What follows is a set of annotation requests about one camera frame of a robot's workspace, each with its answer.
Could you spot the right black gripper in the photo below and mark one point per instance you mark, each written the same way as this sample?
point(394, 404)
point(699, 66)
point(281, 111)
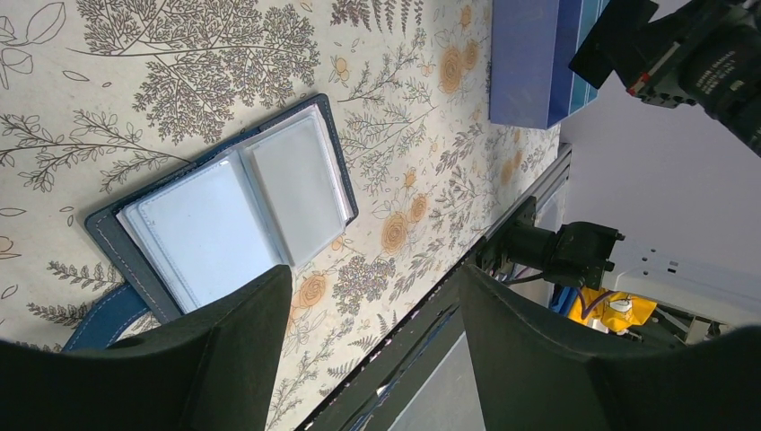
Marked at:
point(706, 53)

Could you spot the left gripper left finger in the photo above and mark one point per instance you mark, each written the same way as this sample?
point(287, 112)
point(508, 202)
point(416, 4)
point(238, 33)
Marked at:
point(212, 369)

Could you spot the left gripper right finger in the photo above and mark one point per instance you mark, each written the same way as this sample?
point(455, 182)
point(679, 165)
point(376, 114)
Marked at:
point(536, 370)

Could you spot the blue leather card holder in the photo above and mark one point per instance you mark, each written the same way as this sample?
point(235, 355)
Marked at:
point(276, 194)

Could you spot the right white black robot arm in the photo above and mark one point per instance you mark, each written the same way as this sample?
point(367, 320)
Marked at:
point(583, 254)

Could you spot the blue plastic compartment tray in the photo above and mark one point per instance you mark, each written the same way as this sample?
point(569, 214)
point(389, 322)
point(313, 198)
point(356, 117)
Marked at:
point(533, 43)

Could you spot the floral patterned bed sheet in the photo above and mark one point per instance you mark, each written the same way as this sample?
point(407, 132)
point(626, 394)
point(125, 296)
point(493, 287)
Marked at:
point(99, 98)

